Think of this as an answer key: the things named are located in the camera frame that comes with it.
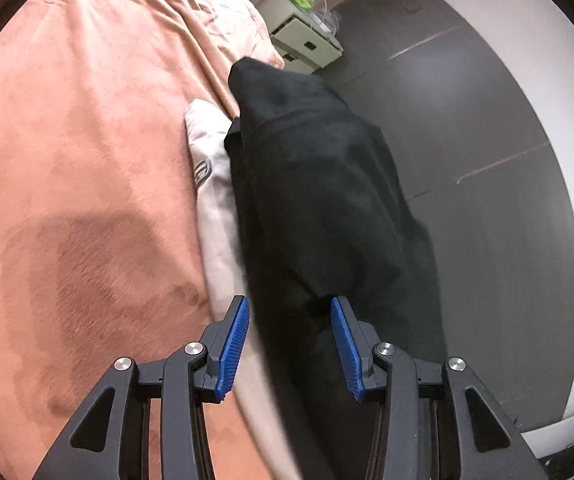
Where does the black cloth pile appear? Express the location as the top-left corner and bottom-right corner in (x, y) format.
(224, 57), (448, 480)

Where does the orange blanket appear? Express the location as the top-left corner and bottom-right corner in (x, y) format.
(0, 0), (285, 480)

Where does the white nightstand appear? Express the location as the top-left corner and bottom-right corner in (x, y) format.
(257, 0), (344, 73)

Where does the rolled beige cloth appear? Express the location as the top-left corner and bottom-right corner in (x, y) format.
(184, 99), (300, 480)

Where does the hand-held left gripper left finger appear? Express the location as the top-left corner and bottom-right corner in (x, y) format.
(32, 295), (250, 480)

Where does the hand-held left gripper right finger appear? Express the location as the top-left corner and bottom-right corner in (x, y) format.
(330, 296), (550, 480)

